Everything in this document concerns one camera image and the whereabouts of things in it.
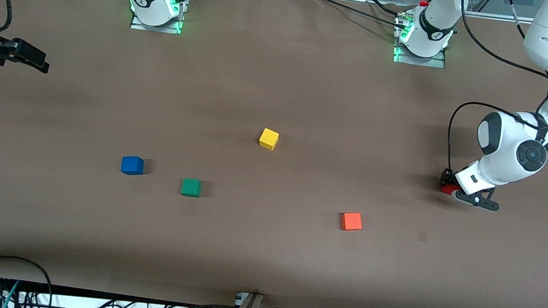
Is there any green wooden block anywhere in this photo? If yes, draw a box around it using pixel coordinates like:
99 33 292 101
180 177 202 198

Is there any yellow wooden block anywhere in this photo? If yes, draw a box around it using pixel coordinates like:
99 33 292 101
258 127 280 151

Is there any brown table cover sheet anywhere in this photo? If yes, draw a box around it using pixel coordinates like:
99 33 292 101
0 0 548 308

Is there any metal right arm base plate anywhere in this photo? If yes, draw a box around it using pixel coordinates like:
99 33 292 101
129 0 189 35

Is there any aluminium table edge rail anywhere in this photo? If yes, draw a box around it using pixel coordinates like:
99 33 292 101
456 9 536 24

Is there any teal cable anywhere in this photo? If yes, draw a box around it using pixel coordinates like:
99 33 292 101
1 279 21 308

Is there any blue wooden block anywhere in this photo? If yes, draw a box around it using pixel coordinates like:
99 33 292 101
120 155 146 177

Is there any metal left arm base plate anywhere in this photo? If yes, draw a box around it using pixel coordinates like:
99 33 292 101
391 13 451 70

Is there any black base power cable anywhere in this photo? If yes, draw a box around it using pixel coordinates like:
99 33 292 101
365 0 402 17
310 0 405 29

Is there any orange wooden block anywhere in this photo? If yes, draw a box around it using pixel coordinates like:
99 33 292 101
339 211 364 232

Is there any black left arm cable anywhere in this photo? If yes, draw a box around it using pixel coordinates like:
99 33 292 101
443 0 548 186

